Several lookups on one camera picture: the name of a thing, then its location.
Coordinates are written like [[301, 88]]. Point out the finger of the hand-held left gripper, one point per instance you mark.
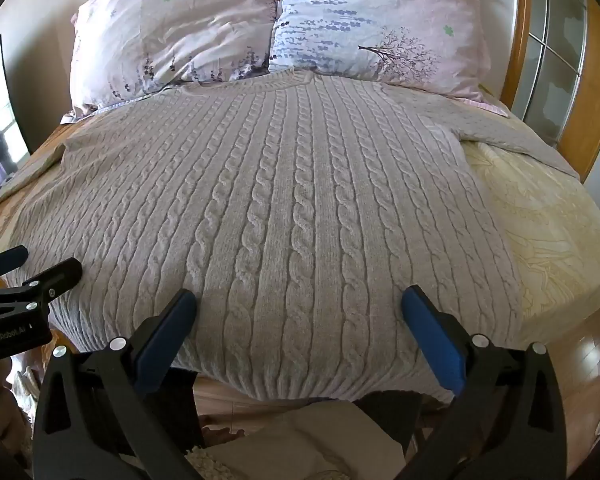
[[7, 259], [60, 275]]

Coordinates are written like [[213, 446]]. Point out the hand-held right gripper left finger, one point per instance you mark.
[[165, 340]]

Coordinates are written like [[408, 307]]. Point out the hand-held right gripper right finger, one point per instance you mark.
[[435, 340]]

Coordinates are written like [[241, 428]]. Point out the pale yellow bed sheet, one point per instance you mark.
[[545, 240]]

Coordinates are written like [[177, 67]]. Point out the beige cloth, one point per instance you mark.
[[290, 440]]

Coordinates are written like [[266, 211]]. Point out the pink floral pillow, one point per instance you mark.
[[170, 30]]

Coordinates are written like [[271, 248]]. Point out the wooden headboard with glass panels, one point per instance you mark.
[[515, 60]]

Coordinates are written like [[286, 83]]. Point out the pink blue tree-print pillow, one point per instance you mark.
[[380, 20]]

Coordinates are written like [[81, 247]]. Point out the dark framed wall panel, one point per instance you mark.
[[0, 125]]

